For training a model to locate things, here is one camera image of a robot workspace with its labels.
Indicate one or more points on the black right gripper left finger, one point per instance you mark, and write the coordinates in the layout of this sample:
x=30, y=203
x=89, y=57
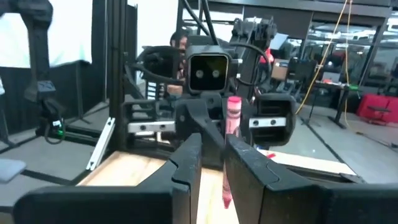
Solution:
x=174, y=199

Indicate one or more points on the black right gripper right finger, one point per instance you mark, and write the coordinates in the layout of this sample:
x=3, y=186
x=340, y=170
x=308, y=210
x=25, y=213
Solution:
x=280, y=205

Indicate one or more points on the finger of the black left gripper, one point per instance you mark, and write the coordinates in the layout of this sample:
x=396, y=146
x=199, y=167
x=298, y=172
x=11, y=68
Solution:
x=247, y=124
x=202, y=130

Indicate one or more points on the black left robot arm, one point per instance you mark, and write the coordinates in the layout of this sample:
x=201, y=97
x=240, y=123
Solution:
x=248, y=37

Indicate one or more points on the silver aluminium bar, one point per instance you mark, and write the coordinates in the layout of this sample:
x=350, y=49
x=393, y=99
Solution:
x=101, y=143

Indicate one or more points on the brown cardboard box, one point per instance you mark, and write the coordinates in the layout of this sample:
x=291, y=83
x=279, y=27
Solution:
x=280, y=70

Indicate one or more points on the person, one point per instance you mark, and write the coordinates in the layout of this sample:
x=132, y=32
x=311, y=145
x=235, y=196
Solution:
x=178, y=42

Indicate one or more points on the black desk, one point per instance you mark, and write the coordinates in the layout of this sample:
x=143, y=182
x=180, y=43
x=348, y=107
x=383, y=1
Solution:
x=339, y=90

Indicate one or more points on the white cloth screen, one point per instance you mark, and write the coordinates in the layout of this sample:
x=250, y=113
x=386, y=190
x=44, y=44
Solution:
x=71, y=31

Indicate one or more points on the red case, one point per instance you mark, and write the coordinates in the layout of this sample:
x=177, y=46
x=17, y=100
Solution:
x=377, y=107

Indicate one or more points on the grey side table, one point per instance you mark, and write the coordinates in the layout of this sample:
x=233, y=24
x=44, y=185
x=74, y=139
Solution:
x=11, y=169

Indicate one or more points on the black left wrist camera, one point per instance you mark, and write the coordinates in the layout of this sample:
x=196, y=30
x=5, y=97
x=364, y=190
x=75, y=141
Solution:
x=208, y=70

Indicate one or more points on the black overhead frame structure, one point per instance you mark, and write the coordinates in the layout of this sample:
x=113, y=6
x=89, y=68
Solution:
x=280, y=18

